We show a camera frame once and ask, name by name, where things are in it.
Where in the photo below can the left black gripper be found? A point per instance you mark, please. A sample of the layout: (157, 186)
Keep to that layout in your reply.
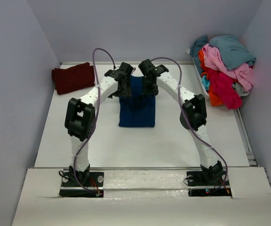
(127, 92)

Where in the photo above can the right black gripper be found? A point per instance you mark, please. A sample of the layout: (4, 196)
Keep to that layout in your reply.
(154, 92)

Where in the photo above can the navy blue t shirt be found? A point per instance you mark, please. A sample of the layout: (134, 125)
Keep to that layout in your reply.
(139, 110)

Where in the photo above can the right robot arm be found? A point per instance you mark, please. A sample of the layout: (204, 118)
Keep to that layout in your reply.
(193, 116)

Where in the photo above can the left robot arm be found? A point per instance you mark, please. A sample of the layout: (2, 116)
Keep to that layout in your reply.
(82, 114)

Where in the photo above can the folded dark red shirt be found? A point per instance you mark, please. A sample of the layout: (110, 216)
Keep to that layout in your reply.
(73, 78)

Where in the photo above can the light blue t shirt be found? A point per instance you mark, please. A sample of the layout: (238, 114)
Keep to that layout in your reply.
(205, 81)

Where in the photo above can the orange t shirt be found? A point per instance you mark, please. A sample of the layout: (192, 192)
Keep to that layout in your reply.
(214, 99)

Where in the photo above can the magenta t shirt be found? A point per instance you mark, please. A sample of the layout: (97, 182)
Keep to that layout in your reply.
(222, 86)

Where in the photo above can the grey blue t shirt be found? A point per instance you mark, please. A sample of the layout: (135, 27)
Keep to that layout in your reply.
(233, 53)

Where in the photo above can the light pink t shirt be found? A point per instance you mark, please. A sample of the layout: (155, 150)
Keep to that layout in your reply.
(243, 74)

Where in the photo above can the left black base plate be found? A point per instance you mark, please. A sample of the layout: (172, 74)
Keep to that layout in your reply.
(93, 187)

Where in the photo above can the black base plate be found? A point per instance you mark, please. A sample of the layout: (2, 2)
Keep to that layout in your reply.
(199, 187)
(93, 187)

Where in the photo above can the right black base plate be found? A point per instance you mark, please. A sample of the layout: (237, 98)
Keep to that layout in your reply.
(199, 187)

